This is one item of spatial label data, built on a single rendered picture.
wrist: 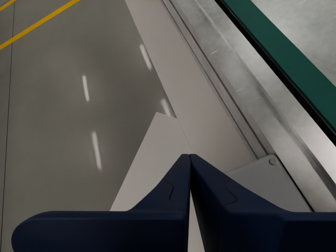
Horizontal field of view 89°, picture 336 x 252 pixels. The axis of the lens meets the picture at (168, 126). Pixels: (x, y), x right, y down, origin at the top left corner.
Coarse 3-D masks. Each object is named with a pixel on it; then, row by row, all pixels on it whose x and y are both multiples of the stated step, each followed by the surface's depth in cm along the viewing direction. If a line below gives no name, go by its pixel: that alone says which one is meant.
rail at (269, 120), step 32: (160, 0) 41; (192, 0) 27; (192, 32) 26; (224, 32) 22; (224, 64) 21; (256, 64) 20; (224, 96) 25; (256, 96) 18; (288, 96) 17; (256, 128) 18; (288, 128) 17; (288, 160) 16; (320, 160) 15; (320, 192) 14
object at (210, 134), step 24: (144, 0) 45; (144, 24) 42; (168, 24) 39; (168, 48) 37; (168, 72) 35; (192, 72) 33; (168, 96) 33; (192, 96) 32; (192, 120) 30; (216, 120) 29; (192, 144) 29; (216, 144) 28; (240, 144) 27
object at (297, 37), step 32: (224, 0) 26; (256, 0) 28; (288, 0) 26; (320, 0) 24; (256, 32) 22; (288, 32) 24; (320, 32) 23; (288, 64) 20; (320, 64) 22; (320, 96) 18; (320, 128) 18
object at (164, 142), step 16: (160, 128) 32; (176, 128) 31; (144, 144) 32; (160, 144) 31; (176, 144) 30; (144, 160) 31; (160, 160) 30; (128, 176) 30; (144, 176) 30; (160, 176) 29; (128, 192) 30; (144, 192) 29; (112, 208) 29; (128, 208) 29; (192, 208) 26; (192, 224) 25; (192, 240) 25
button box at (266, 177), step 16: (256, 160) 17; (272, 160) 16; (240, 176) 16; (256, 176) 16; (272, 176) 16; (288, 176) 15; (256, 192) 16; (272, 192) 15; (288, 192) 15; (288, 208) 15; (304, 208) 14
